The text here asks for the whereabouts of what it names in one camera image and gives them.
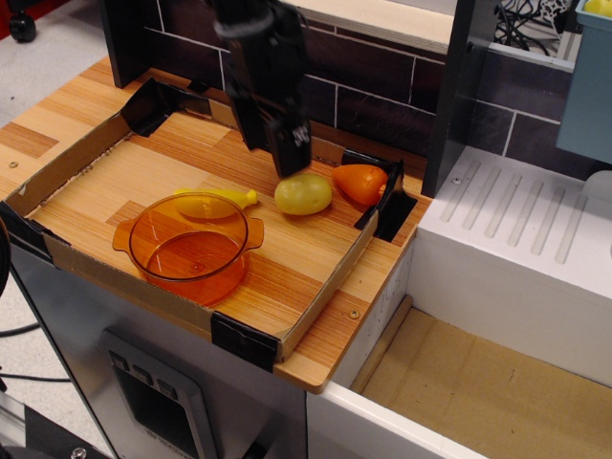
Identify orange toy carrot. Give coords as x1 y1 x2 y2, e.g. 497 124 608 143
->
332 164 388 206

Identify yellow toy banana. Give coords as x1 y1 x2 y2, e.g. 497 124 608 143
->
174 188 258 219

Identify tangled black cables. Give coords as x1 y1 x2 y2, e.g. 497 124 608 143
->
492 0 582 56

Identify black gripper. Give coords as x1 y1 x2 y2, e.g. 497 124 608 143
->
214 9 312 178

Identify teal plastic bin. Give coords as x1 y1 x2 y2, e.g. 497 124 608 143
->
557 1 611 164

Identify orange transparent plastic pot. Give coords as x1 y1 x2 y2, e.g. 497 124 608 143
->
112 195 264 306

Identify silver toy oven front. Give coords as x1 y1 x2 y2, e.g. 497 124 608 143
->
11 247 307 458

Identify yellow toy in bin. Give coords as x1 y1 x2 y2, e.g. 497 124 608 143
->
583 0 612 18

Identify yellow toy potato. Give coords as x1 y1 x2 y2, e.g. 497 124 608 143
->
274 173 333 216

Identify cardboard fence with black tape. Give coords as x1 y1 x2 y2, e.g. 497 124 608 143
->
1 77 427 391

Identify dark grey vertical post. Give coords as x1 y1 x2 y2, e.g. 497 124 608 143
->
422 0 498 198

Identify white toy sink unit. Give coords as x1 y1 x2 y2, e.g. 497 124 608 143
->
307 148 611 458

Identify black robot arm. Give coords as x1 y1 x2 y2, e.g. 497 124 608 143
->
208 1 312 179

